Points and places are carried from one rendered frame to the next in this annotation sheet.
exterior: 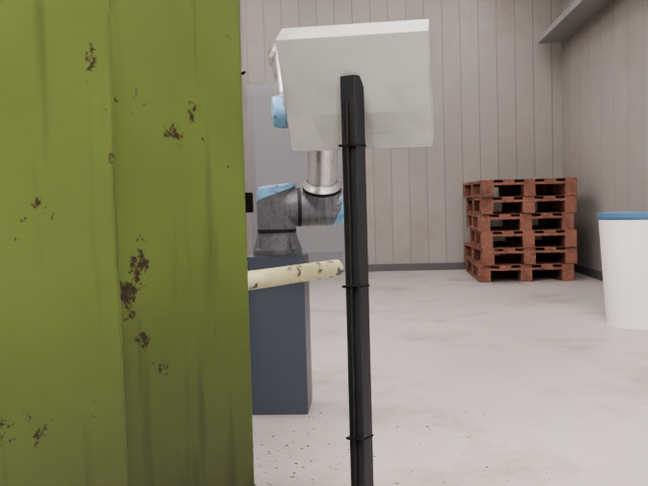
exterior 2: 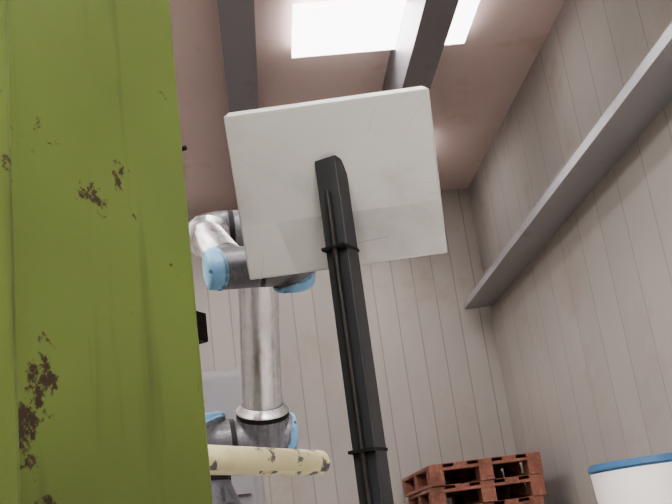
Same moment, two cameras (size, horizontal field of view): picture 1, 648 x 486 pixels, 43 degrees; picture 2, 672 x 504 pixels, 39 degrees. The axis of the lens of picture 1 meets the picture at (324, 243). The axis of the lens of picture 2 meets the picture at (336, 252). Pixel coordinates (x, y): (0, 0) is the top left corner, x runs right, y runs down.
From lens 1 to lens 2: 56 cm
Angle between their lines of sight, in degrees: 22
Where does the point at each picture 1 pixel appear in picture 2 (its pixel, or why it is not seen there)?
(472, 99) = (400, 378)
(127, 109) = (25, 142)
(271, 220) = not seen: hidden behind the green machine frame
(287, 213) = not seen: hidden behind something
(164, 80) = (78, 120)
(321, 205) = (264, 437)
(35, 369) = not seen: outside the picture
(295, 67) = (252, 154)
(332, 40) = (301, 111)
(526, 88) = (460, 360)
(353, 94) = (335, 179)
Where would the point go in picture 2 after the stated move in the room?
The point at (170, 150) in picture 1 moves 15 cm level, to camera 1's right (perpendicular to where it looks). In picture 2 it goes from (88, 219) to (208, 209)
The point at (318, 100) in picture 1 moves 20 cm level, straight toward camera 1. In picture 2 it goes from (285, 199) to (295, 150)
